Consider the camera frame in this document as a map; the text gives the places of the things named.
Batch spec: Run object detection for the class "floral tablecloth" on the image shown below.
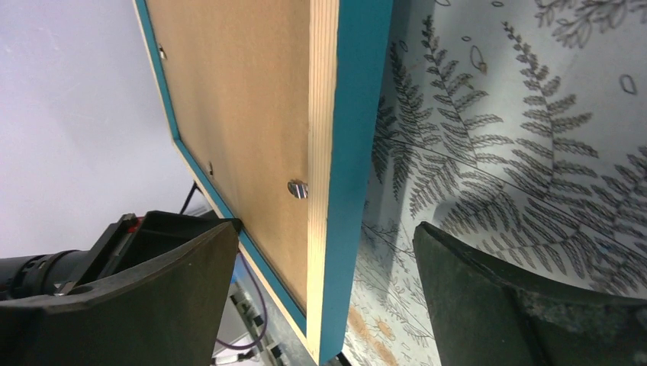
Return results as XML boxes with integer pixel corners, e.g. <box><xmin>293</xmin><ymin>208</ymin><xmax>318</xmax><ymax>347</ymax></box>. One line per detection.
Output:
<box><xmin>343</xmin><ymin>1</ymin><xmax>646</xmax><ymax>365</ymax></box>

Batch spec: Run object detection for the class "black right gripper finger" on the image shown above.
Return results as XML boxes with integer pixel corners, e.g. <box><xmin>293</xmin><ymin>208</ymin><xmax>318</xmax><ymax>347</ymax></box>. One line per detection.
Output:
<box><xmin>413</xmin><ymin>222</ymin><xmax>646</xmax><ymax>365</ymax></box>

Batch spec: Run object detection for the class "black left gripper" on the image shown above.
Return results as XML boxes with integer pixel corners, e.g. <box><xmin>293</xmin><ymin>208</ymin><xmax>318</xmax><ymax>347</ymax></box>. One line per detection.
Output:
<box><xmin>1</xmin><ymin>210</ymin><xmax>239</xmax><ymax>365</ymax></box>

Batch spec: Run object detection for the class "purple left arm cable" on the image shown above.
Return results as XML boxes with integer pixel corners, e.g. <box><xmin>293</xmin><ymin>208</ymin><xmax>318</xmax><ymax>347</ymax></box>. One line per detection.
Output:
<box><xmin>214</xmin><ymin>252</ymin><xmax>269</xmax><ymax>352</ymax></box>

